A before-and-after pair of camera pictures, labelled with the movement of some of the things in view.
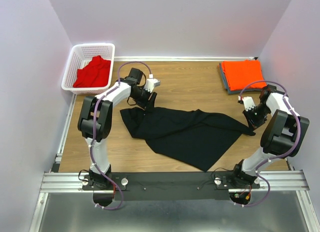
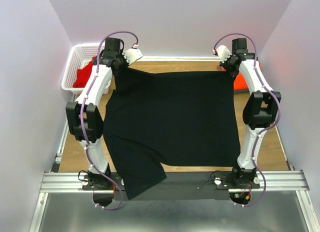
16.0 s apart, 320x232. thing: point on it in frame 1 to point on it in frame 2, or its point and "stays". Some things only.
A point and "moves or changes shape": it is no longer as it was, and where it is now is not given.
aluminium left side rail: x=55 y=167 stays
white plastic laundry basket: x=80 y=56 stays
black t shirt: x=197 y=137 moves or changes shape
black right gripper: x=251 y=122 to x=232 y=73
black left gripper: x=147 y=104 to x=125 y=64
